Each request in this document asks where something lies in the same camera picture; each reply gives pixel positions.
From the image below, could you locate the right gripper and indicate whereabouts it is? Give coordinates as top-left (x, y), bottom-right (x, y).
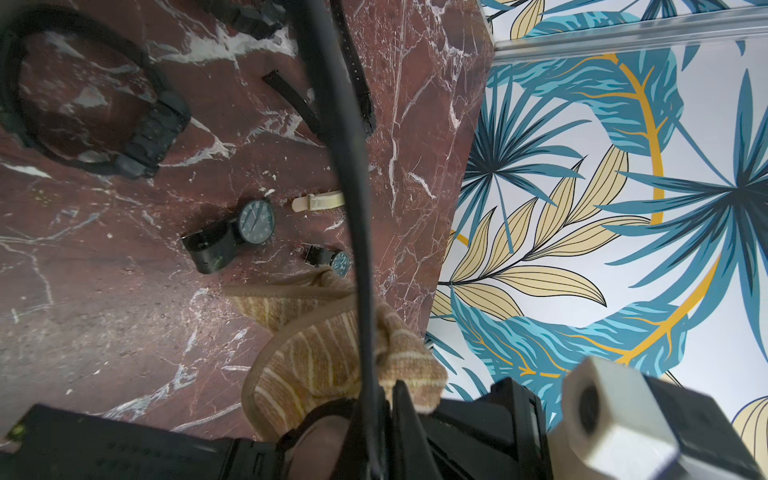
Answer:
top-left (1, 379), bottom-right (552, 479)

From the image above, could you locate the beige striped cloth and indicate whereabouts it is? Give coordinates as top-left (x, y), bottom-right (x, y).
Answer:
top-left (223, 268), bottom-right (447, 441)

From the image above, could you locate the small olive watch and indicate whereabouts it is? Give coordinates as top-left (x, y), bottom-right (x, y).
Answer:
top-left (302, 244), bottom-right (352, 278)

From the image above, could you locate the cream strap watch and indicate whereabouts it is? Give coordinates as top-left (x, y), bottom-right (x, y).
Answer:
top-left (291, 191), bottom-right (345, 212)

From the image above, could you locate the black looped watch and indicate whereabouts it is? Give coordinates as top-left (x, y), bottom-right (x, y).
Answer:
top-left (263, 1), bottom-right (376, 143)

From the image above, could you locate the dark long strap watch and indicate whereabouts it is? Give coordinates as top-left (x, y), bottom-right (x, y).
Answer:
top-left (281, 0), bottom-right (388, 480)

